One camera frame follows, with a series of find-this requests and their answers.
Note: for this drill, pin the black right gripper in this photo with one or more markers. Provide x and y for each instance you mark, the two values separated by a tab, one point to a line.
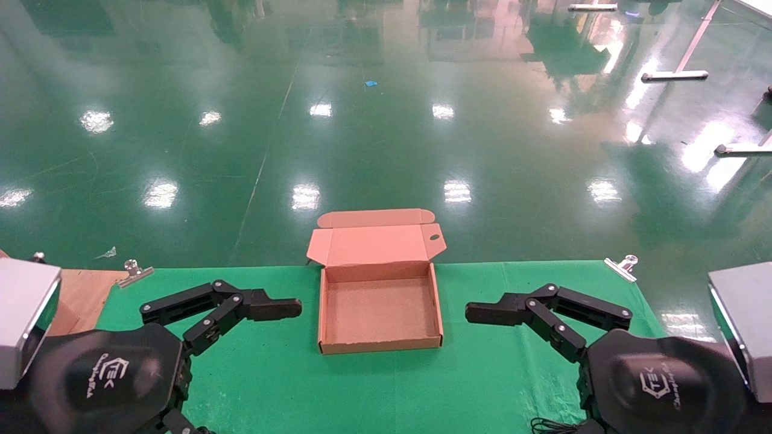
663	386

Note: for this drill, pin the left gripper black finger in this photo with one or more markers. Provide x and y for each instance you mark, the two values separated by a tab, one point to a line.
271	308

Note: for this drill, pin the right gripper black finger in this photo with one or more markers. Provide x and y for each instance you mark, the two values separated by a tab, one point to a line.
494	312

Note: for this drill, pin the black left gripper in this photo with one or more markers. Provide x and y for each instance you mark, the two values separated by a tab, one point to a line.
102	380

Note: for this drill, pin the open brown cardboard box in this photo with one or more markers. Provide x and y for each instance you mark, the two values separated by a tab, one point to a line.
380	313

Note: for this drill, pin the green table cloth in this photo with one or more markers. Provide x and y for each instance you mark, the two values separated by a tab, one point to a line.
271	374

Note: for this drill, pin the small clear floor litter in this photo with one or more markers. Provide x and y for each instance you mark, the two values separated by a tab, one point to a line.
108	253

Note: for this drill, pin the white stand foot bar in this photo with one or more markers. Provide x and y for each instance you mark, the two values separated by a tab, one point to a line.
743	149
593	7

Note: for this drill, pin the white stand with slanted pole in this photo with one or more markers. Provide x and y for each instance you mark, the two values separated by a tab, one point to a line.
674	75

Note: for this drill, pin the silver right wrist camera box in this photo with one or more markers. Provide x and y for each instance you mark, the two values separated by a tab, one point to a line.
748	325

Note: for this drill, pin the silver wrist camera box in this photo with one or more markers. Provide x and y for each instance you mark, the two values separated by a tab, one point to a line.
24	313
748	325

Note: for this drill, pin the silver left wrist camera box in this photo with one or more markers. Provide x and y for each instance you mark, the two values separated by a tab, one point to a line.
24	313

